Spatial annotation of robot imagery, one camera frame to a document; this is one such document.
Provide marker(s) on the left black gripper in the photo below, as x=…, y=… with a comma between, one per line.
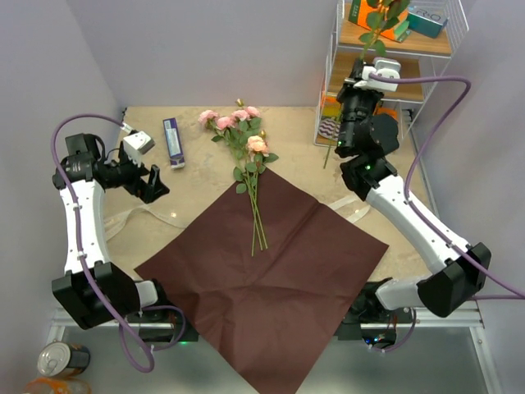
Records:
x=147, y=191

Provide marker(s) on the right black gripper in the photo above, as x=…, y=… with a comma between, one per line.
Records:
x=348, y=88

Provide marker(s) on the white rose stem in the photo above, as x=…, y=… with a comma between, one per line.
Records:
x=369, y=40

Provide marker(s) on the pink rose bouquet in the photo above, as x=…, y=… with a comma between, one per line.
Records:
x=242, y=133

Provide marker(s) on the red wrapping paper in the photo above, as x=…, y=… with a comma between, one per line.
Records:
x=269, y=313

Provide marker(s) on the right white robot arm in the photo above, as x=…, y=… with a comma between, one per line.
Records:
x=456, y=267

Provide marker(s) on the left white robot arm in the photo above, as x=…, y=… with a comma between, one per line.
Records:
x=91, y=281

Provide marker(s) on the orange box bottom shelf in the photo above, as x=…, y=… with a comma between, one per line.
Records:
x=328, y=104

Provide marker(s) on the orange box shelf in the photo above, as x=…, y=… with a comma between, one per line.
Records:
x=328, y=104
x=361, y=14

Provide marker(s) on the small orange packet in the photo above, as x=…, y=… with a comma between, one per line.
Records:
x=389, y=111

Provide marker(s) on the purple toothpaste box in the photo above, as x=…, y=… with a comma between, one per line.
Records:
x=174, y=147

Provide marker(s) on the purple wavy pattern cloth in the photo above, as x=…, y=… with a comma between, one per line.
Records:
x=329, y=128

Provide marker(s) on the green sponge stack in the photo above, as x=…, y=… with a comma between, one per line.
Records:
x=401, y=31

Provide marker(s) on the orange box top shelf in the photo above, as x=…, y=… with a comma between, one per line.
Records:
x=361, y=14

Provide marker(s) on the teal box top shelf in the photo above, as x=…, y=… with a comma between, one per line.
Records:
x=426, y=21

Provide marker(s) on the silver top tin can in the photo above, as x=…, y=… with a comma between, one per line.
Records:
x=63, y=360

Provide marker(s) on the orange plastic bottle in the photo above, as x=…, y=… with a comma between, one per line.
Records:
x=57, y=386

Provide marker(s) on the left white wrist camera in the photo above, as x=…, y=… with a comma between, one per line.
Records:
x=136, y=145

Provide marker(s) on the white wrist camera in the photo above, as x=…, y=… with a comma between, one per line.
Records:
x=380, y=75
x=136, y=145

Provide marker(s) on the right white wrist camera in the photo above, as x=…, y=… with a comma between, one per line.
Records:
x=380, y=75

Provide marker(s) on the white wire shelf rack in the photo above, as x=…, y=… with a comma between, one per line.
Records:
x=418, y=55

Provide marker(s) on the aluminium rail frame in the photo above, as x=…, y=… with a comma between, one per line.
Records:
x=443, y=355

